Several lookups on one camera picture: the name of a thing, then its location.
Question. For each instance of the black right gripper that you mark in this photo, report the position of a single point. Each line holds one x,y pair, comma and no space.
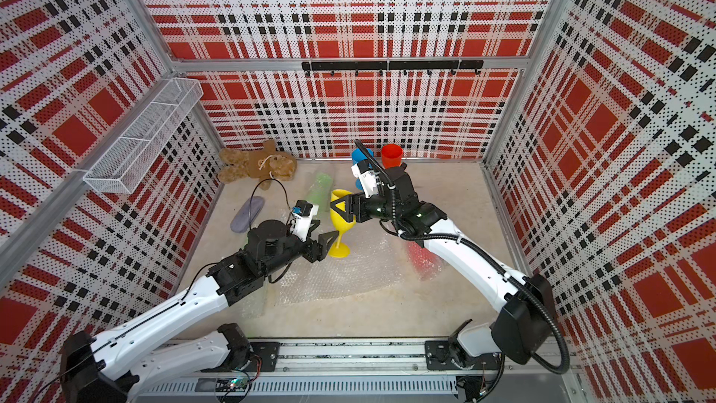
353,205

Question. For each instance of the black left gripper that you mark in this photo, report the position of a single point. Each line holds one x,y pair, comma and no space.
313,254

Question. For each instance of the red wine glass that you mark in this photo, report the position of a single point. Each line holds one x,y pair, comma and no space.
391,156

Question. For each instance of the blue wine glass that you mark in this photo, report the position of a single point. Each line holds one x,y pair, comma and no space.
358,155

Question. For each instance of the pink red glass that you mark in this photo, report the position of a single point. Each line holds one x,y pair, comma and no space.
426,264

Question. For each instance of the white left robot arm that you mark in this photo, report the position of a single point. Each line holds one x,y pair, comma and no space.
120,363

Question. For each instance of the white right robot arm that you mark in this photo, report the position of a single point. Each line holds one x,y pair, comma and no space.
525,328

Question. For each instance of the wrapped bright green glass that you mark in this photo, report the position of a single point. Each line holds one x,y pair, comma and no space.
320,191

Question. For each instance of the brown teddy bear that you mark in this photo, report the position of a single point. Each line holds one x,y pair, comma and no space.
260,164

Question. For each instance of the green circuit board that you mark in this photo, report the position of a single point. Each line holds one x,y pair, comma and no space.
232,385

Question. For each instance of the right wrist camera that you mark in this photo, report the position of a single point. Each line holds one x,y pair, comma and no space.
367,175

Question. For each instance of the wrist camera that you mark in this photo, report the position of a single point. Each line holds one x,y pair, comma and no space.
301,219
367,175

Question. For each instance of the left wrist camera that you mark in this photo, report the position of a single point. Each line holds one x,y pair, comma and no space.
301,219

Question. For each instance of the black wall hook rail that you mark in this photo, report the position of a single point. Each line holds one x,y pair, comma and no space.
392,65

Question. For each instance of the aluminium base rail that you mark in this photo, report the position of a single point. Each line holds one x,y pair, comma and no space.
361,356

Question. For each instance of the white wire mesh shelf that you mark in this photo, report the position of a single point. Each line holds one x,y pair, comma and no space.
123,166

